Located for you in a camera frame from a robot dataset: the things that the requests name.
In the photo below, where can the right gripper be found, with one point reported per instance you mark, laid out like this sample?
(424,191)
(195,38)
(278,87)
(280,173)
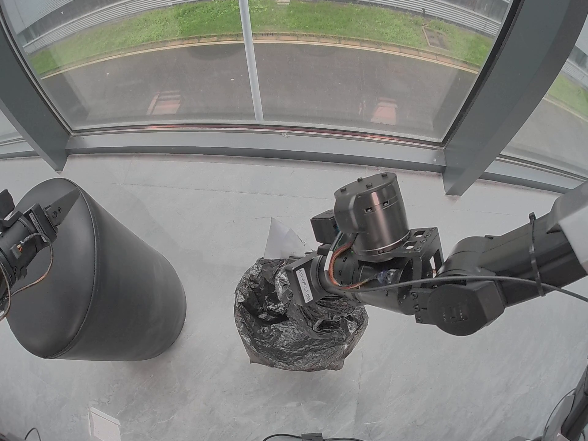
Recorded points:
(303,283)

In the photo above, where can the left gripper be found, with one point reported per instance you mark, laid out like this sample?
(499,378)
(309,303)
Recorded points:
(23,246)

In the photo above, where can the black plastic bag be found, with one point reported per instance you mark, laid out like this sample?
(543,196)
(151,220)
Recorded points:
(275,338)

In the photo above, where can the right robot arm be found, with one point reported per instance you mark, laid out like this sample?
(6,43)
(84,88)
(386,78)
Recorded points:
(468,301)

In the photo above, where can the crumpled white paper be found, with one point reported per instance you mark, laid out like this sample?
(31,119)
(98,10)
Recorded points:
(282,239)

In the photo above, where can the window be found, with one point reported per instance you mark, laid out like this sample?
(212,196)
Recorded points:
(229,147)

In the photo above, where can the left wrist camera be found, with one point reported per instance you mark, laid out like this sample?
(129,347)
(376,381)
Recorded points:
(4,207)

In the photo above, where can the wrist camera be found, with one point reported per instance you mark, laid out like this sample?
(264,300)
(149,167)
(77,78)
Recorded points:
(324,228)
(4,207)

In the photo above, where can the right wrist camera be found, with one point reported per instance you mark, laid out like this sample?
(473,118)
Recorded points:
(324,228)

